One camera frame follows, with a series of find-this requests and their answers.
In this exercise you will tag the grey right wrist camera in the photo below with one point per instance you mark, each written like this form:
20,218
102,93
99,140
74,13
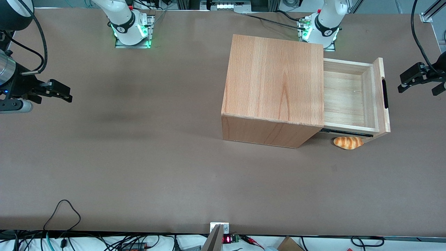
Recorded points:
15,106

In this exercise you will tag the lit white control box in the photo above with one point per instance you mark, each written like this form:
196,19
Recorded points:
226,5

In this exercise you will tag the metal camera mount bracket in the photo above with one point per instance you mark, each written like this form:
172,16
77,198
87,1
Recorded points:
216,237

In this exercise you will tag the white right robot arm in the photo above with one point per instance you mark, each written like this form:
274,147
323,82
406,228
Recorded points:
123,21

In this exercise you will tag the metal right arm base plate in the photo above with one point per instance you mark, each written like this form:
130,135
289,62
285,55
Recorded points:
152,33

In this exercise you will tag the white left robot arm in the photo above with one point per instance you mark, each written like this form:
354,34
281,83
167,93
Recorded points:
325,24

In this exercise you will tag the red black clip leads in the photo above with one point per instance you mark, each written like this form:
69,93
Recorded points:
252,240

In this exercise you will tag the aluminium frame bracket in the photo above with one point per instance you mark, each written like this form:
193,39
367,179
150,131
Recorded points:
430,12

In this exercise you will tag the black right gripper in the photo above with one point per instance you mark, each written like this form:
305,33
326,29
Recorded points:
21,87

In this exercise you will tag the red digit display module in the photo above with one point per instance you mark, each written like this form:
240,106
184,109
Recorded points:
227,239

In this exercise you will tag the brown cardboard piece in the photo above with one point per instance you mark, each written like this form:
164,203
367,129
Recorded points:
290,244

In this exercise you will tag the orange striped bread roll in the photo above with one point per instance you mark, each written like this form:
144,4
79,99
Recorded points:
348,143

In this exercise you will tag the wooden drawer cabinet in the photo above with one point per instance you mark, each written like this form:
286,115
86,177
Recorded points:
275,80

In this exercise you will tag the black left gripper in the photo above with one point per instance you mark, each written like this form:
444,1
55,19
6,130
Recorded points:
433,75

